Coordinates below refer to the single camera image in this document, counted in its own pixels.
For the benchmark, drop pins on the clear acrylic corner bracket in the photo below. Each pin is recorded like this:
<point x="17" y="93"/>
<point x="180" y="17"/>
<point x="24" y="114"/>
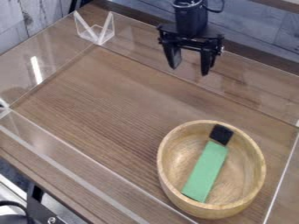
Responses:
<point x="95" y="33"/>

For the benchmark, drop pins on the wooden bowl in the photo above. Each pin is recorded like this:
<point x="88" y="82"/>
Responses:
<point x="241" y="175"/>

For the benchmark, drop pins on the green foam stick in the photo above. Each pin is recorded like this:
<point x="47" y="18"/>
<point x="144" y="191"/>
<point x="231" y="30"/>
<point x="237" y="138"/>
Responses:
<point x="204" y="172"/>

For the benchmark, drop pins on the black table leg bracket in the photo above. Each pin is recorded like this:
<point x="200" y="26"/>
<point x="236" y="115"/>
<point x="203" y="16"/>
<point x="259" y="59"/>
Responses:
<point x="40" y="213"/>

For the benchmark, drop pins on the clear acrylic front wall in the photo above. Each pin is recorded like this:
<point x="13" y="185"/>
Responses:
<point x="95" y="192"/>

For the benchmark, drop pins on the small black square block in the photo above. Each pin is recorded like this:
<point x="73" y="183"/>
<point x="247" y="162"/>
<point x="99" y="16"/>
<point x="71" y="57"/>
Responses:
<point x="220" y="134"/>

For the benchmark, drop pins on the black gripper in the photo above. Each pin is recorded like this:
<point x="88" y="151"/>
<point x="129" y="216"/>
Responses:
<point x="188" y="33"/>

